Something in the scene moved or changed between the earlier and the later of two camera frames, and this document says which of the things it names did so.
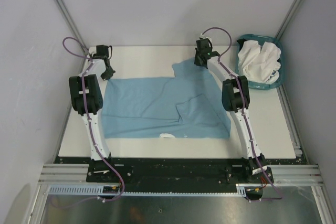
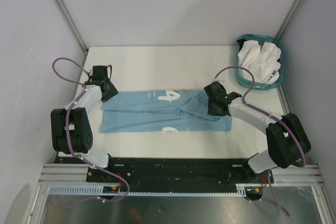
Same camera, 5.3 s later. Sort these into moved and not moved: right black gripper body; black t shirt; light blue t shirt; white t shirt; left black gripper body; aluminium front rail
Moved: light blue t shirt; right black gripper body; left black gripper body
Not moved: white t shirt; black t shirt; aluminium front rail
